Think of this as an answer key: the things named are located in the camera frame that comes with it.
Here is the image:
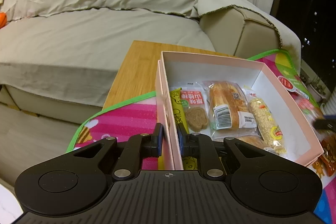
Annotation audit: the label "yellow cheese snack packet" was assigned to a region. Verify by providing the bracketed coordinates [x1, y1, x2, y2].
[170, 88, 189, 133]

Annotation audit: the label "packaged bread loaf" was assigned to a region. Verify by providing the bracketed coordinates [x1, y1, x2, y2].
[202, 81, 258, 141]

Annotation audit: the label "rice cracker roll packet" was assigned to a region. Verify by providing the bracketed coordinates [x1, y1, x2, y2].
[243, 89, 286, 154]

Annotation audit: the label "pink cardboard box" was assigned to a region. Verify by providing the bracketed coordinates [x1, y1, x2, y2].
[155, 52, 323, 170]

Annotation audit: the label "red snack packets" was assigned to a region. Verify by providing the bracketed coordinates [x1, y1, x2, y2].
[312, 135, 335, 179]

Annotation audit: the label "wooden side table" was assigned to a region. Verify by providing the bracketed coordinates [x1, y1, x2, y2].
[102, 40, 228, 109]

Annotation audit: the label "beige covered sofa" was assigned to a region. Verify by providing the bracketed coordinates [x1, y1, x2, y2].
[1, 0, 301, 123]

